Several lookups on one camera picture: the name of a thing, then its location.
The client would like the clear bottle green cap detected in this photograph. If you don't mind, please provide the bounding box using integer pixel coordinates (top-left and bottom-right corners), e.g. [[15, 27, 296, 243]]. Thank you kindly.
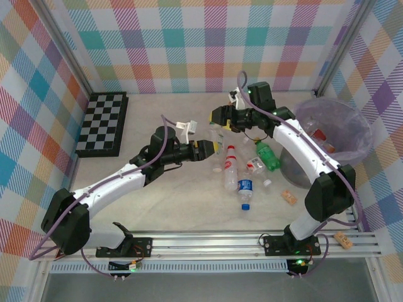
[[208, 123, 225, 151]]

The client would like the clear bottle white cap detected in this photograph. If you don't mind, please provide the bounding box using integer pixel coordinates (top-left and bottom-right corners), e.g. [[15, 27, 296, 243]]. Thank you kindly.
[[237, 135, 258, 160]]

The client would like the clear bottle red cap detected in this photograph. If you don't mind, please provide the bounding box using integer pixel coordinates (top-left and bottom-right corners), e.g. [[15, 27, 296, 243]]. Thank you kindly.
[[222, 144, 239, 192]]

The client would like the green bottle yellow cap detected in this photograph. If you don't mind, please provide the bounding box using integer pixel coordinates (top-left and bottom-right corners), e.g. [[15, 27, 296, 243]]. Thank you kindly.
[[253, 138, 281, 172]]

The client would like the red white label clear bottle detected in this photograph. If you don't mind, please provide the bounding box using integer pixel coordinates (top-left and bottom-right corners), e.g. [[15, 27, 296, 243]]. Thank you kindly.
[[245, 156, 273, 189]]

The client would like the blue label water bottle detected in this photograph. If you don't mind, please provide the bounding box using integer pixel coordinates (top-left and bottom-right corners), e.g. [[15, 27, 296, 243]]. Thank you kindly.
[[236, 177, 254, 211]]

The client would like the grey plastic bin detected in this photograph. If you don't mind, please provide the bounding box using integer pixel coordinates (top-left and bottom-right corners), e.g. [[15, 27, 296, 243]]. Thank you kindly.
[[278, 97, 374, 189]]

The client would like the grey trash bin with liner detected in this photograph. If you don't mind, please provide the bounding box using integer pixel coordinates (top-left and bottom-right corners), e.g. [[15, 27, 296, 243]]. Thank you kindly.
[[294, 97, 374, 164]]

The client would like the black grey chessboard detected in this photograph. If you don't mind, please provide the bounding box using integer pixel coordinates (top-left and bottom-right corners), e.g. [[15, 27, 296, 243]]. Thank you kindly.
[[74, 91, 130, 159]]

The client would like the left small controller board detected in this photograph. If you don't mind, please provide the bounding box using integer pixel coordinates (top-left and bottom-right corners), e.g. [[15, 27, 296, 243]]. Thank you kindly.
[[108, 260, 142, 274]]

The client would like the small controller board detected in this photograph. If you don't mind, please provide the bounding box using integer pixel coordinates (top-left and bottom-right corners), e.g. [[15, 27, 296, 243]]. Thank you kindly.
[[287, 257, 311, 275], [108, 260, 142, 274]]

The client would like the right small controller board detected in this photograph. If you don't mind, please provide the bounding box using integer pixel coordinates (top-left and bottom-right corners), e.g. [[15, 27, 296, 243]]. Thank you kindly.
[[287, 257, 311, 275]]

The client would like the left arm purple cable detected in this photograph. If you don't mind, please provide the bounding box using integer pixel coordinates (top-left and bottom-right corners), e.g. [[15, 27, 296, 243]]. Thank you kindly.
[[28, 114, 177, 280]]

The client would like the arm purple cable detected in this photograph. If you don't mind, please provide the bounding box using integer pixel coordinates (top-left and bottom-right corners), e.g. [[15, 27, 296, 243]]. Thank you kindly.
[[28, 114, 177, 280], [236, 70, 363, 279]]

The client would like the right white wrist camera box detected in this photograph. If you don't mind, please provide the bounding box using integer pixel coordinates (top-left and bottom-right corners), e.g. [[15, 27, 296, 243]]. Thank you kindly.
[[229, 90, 246, 110]]

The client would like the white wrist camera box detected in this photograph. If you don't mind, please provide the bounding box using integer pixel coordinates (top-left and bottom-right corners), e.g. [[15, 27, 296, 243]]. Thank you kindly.
[[229, 90, 246, 110], [176, 121, 198, 143]]

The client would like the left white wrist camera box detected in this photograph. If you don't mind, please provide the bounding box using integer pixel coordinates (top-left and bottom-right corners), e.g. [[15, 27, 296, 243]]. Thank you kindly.
[[176, 121, 198, 143]]

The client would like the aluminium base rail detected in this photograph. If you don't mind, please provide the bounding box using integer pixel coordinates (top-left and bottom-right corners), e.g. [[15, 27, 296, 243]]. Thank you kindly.
[[33, 231, 382, 262]]

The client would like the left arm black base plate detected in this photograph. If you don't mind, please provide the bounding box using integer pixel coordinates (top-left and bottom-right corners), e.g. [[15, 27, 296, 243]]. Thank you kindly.
[[95, 237, 154, 259]]

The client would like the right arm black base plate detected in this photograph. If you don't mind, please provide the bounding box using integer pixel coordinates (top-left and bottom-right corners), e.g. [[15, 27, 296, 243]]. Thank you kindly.
[[263, 234, 322, 256]]

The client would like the white slotted cable duct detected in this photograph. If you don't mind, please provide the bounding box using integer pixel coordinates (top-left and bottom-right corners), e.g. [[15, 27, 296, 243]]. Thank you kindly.
[[50, 259, 289, 274]]

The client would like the aluminium frame post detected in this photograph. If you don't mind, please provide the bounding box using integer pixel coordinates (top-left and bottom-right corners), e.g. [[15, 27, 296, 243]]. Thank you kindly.
[[33, 0, 97, 95], [313, 0, 378, 97]]

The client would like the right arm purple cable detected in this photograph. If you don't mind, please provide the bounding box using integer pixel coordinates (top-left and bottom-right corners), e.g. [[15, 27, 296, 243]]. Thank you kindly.
[[236, 70, 363, 279]]

